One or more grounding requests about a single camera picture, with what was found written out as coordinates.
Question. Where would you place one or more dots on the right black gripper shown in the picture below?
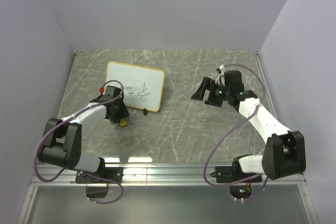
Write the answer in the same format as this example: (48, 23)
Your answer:
(209, 84)

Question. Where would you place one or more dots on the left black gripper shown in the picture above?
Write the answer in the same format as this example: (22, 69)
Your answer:
(124, 113)

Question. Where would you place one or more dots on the yellow bone-shaped eraser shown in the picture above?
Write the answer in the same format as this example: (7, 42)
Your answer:
(123, 122)

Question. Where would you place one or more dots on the yellow-framed whiteboard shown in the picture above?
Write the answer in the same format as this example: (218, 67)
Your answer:
(143, 86)

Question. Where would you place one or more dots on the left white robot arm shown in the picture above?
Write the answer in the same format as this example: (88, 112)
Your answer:
(61, 144)

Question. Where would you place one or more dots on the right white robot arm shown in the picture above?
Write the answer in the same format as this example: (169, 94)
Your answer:
(284, 154)

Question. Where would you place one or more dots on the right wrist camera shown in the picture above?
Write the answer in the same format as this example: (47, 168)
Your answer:
(220, 78)

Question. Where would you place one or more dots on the aluminium mounting rail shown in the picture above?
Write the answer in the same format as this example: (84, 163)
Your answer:
(149, 174)

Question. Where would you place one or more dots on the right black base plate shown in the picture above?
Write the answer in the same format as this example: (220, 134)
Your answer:
(229, 174)

